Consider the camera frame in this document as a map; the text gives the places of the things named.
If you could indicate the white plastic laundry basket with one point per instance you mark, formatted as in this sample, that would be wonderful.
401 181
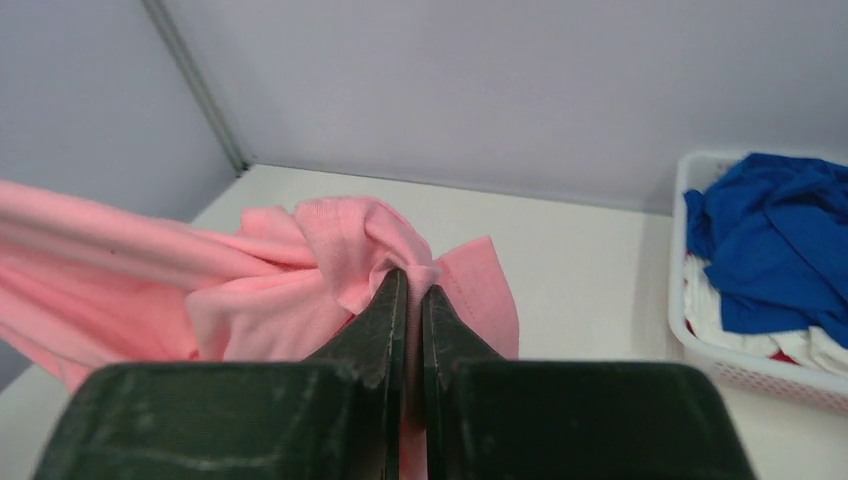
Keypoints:
698 170

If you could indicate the pink t shirt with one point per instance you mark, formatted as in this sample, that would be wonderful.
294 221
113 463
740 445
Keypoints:
85 285

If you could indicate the white t shirt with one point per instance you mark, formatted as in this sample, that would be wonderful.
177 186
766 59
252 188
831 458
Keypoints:
811 348

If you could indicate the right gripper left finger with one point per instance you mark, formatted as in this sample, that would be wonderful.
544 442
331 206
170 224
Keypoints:
334 415

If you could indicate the blue t shirt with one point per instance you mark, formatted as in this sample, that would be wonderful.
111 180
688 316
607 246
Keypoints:
773 231

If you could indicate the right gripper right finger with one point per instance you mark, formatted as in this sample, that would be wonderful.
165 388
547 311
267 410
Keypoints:
493 418

